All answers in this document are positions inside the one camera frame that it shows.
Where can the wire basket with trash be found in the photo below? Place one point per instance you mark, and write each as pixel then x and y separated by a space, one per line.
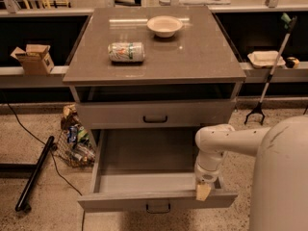
pixel 73 144

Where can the grabber reacher tool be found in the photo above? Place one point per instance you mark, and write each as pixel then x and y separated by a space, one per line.
pixel 289 24

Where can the white paper bowl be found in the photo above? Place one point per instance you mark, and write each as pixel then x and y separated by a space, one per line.
pixel 164 26

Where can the open cardboard box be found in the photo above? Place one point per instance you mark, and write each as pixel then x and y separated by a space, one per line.
pixel 35 59

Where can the grey drawer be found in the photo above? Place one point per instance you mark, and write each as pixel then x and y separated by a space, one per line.
pixel 118 115
pixel 149 170

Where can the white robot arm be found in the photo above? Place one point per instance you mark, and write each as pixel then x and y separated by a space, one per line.
pixel 279 195

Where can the yellow tape measure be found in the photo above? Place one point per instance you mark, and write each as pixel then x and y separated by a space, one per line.
pixel 292 62

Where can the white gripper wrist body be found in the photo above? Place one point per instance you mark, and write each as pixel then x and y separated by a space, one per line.
pixel 208 176

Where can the white takeout container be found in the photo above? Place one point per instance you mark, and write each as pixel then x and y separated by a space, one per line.
pixel 265 59

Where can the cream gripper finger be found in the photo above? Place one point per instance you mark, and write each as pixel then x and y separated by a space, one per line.
pixel 202 191

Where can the black metal leg bar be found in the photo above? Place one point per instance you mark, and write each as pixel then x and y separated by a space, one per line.
pixel 22 203

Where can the green white soda can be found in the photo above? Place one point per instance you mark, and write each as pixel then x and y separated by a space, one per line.
pixel 126 52

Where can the grey drawer cabinet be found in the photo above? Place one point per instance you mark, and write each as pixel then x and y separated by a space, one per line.
pixel 195 64

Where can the grey top drawer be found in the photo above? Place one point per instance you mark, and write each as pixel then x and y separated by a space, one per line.
pixel 118 115

